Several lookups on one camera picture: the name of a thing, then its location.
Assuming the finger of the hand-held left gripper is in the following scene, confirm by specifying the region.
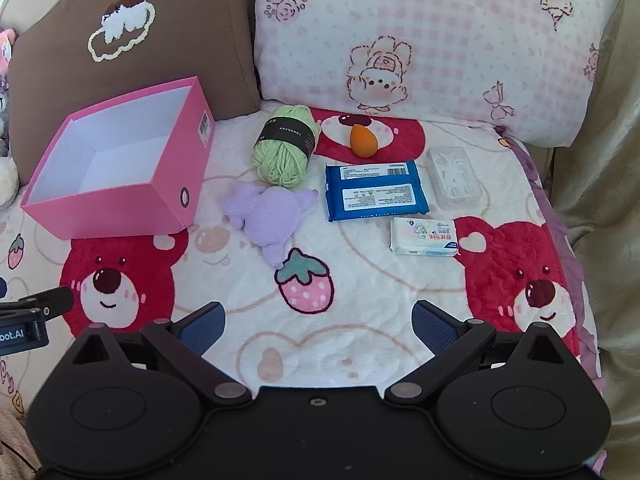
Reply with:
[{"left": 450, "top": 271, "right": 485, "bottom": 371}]
[{"left": 0, "top": 287, "right": 75, "bottom": 318}]

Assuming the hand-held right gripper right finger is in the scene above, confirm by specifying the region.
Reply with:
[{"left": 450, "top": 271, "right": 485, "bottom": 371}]
[{"left": 384, "top": 300, "right": 571, "bottom": 406}]

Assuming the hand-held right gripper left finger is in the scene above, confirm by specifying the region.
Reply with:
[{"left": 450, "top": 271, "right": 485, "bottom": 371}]
[{"left": 70, "top": 301, "right": 253, "bottom": 408}]

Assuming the white tissue pack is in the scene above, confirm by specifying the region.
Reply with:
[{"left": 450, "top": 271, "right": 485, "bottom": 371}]
[{"left": 390, "top": 217, "right": 460, "bottom": 257}]

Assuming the pink cardboard box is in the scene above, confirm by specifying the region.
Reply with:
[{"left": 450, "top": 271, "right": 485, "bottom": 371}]
[{"left": 20, "top": 76, "right": 216, "bottom": 241}]

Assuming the purple plush toy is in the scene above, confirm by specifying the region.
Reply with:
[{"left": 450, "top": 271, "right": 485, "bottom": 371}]
[{"left": 222, "top": 181, "right": 319, "bottom": 268}]

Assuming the green yarn ball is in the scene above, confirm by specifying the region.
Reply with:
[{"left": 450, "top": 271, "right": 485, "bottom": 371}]
[{"left": 251, "top": 104, "right": 322, "bottom": 187}]

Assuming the orange makeup sponge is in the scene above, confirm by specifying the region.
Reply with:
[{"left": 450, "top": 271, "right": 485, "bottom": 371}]
[{"left": 350, "top": 124, "right": 379, "bottom": 157}]

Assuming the bear printed blanket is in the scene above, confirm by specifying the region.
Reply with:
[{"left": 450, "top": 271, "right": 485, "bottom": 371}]
[{"left": 0, "top": 107, "right": 603, "bottom": 461}]

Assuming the beige fuzzy cloth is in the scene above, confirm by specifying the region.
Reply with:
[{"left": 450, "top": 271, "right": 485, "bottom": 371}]
[{"left": 0, "top": 402, "right": 41, "bottom": 480}]

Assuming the grey bunny plush toy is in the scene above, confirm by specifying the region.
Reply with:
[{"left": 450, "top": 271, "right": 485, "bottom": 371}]
[{"left": 0, "top": 27, "right": 21, "bottom": 207}]

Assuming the blue wet wipes pack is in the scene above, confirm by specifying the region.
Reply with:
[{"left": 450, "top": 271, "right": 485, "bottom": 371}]
[{"left": 324, "top": 161, "right": 430, "bottom": 223}]

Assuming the clear cotton swab box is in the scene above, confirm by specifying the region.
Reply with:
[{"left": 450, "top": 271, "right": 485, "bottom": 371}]
[{"left": 426, "top": 146, "right": 482, "bottom": 210}]

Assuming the beige satin bedsheet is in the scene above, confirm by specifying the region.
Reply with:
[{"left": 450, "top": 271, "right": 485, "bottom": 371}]
[{"left": 550, "top": 0, "right": 640, "bottom": 480}]

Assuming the pink checkered bunny pillow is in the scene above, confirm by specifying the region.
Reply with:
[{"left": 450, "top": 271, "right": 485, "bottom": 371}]
[{"left": 240, "top": 0, "right": 606, "bottom": 148}]

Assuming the brown embroidered pillow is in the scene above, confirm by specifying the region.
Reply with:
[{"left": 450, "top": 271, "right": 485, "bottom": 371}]
[{"left": 10, "top": 0, "right": 261, "bottom": 181}]

